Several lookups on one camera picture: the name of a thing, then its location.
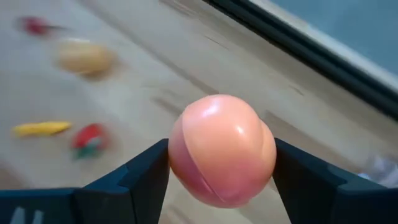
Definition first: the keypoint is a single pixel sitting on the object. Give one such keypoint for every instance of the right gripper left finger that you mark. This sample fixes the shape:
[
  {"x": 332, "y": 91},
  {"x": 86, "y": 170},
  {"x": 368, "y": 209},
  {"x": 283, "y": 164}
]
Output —
[{"x": 109, "y": 199}]

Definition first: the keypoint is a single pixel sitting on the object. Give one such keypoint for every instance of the red toy strawberry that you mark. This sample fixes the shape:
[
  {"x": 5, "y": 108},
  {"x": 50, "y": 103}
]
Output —
[{"x": 35, "y": 25}]

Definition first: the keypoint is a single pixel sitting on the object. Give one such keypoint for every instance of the tan toy potato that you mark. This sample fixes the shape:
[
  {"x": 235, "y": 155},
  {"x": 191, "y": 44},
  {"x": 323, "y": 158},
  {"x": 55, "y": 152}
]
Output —
[{"x": 85, "y": 57}]

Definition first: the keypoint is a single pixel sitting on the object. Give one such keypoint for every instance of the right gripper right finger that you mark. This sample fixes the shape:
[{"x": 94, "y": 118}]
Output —
[{"x": 326, "y": 199}]

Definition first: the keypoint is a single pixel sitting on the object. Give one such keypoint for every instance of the pink toy peach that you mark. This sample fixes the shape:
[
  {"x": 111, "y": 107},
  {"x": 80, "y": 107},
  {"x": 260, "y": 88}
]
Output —
[{"x": 224, "y": 149}]

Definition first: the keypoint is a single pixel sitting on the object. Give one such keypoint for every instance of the yellow toy banana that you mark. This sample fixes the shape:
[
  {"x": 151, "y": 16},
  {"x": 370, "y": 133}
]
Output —
[{"x": 40, "y": 128}]

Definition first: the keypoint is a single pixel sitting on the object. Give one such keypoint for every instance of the orange toy carrot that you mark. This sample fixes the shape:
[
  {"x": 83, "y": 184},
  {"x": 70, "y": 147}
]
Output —
[{"x": 90, "y": 140}]

